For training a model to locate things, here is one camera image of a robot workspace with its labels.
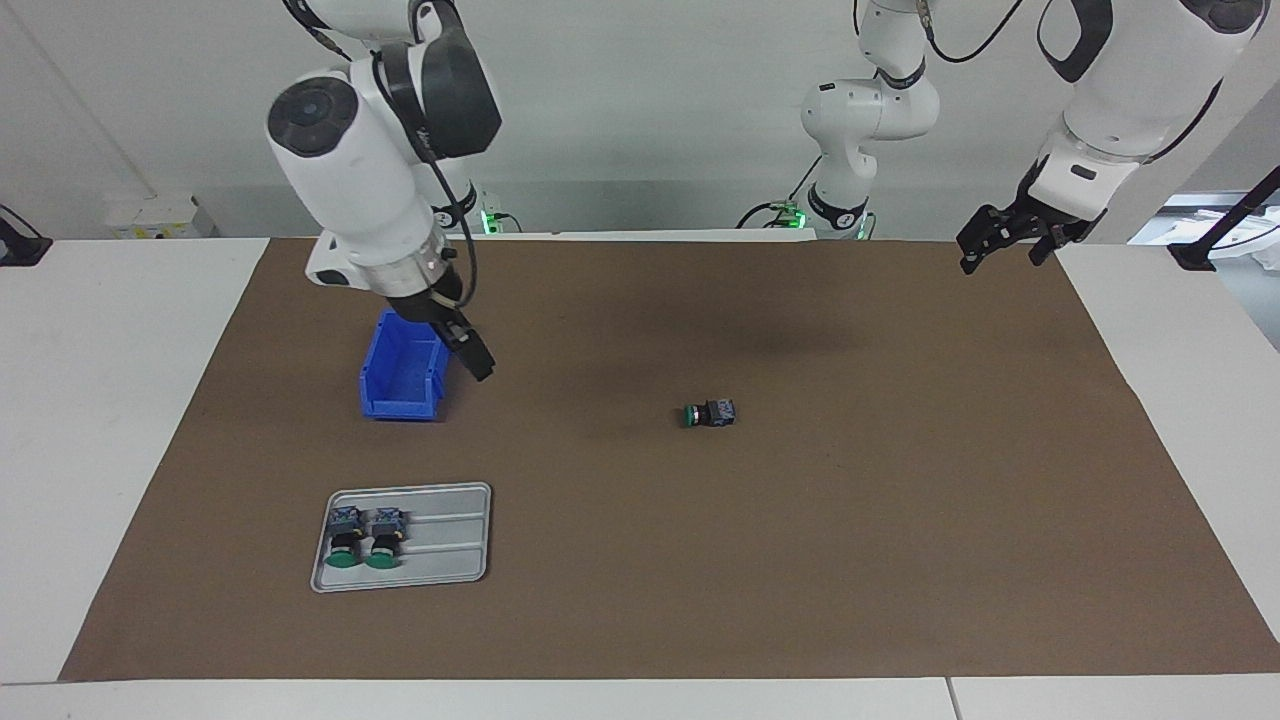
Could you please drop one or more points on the white cardboard box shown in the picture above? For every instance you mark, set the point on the white cardboard box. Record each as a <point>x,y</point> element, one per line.
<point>150,215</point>

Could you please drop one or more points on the brown paper table mat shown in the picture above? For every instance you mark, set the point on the brown paper table mat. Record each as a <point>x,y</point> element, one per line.
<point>750,520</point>

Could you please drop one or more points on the grey metal tray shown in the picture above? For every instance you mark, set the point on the grey metal tray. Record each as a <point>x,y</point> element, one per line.
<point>450,540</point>

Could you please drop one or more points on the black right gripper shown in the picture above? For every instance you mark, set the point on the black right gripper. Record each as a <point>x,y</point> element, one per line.
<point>430,308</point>

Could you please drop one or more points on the black table clamp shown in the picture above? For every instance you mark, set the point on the black table clamp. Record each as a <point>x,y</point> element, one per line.
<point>20,245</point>

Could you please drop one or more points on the black camera stand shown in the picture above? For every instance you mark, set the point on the black camera stand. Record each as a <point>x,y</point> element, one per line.
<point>1225,225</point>

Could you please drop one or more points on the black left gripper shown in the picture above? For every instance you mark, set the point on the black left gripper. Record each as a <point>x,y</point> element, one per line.
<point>1020,220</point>

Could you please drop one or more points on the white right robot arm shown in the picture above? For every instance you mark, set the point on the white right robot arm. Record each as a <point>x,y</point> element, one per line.
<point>360,170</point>

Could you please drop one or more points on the green push button switch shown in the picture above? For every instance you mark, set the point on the green push button switch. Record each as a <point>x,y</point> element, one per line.
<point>345,540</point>
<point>385,540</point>
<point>715,413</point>

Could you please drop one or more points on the blue plastic storage bin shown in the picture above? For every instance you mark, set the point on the blue plastic storage bin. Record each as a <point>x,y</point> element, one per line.
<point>400,385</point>

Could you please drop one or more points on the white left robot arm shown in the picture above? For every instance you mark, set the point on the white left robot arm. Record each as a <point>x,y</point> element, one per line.
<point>1130,90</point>

